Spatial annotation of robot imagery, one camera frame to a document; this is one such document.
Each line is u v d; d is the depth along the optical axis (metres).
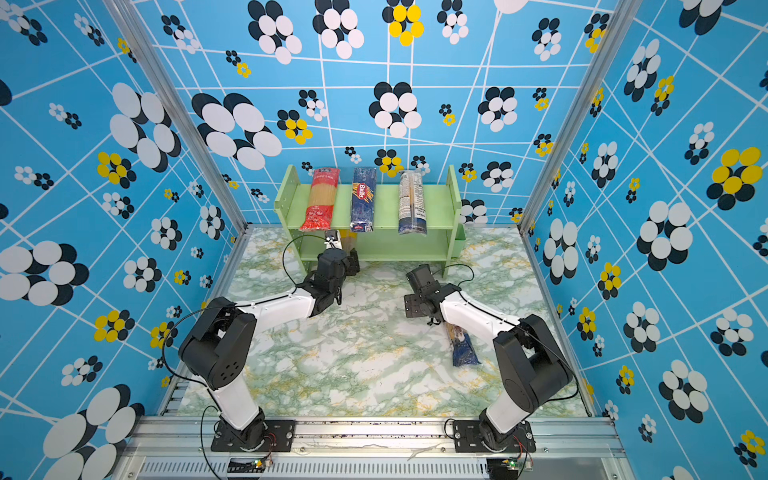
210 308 0.51
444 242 0.98
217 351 0.48
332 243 0.77
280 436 0.74
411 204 0.84
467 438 0.72
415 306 0.82
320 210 0.83
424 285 0.71
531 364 0.45
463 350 0.85
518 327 0.48
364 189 0.87
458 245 0.89
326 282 0.71
